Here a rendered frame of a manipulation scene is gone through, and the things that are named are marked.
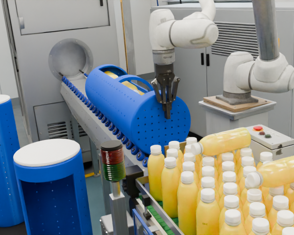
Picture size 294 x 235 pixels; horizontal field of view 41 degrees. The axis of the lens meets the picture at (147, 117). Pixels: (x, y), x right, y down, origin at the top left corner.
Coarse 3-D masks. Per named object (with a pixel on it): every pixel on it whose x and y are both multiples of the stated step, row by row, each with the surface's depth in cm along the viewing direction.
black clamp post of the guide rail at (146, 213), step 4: (144, 196) 137; (148, 196) 137; (144, 200) 136; (148, 200) 137; (144, 204) 137; (148, 204) 137; (144, 208) 138; (144, 212) 140; (148, 212) 140; (144, 216) 139; (148, 216) 138
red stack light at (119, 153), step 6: (102, 150) 108; (120, 150) 108; (102, 156) 109; (108, 156) 107; (114, 156) 108; (120, 156) 109; (102, 162) 110; (108, 162) 108; (114, 162) 108; (120, 162) 109
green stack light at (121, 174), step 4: (124, 160) 111; (104, 164) 109; (116, 164) 109; (120, 164) 109; (124, 164) 111; (104, 168) 110; (108, 168) 109; (112, 168) 108; (116, 168) 109; (120, 168) 109; (124, 168) 111; (104, 172) 110; (108, 172) 109; (112, 172) 109; (116, 172) 109; (120, 172) 110; (124, 172) 111; (104, 176) 111; (108, 176) 110; (112, 176) 109; (116, 176) 109; (120, 176) 110; (124, 176) 111; (108, 180) 110; (112, 180) 110; (116, 180) 110
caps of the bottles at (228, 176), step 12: (264, 156) 131; (204, 168) 125; (228, 168) 126; (252, 168) 123; (204, 180) 117; (228, 180) 119; (204, 192) 111; (228, 192) 112; (252, 192) 109; (276, 192) 110; (228, 204) 105; (252, 204) 103; (276, 204) 104; (228, 216) 99; (240, 216) 99; (288, 216) 97; (264, 228) 94; (288, 228) 92
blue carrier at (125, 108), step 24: (96, 72) 235; (120, 72) 250; (96, 96) 219; (120, 96) 186; (144, 96) 170; (120, 120) 180; (144, 120) 168; (168, 120) 172; (144, 144) 171; (168, 144) 175
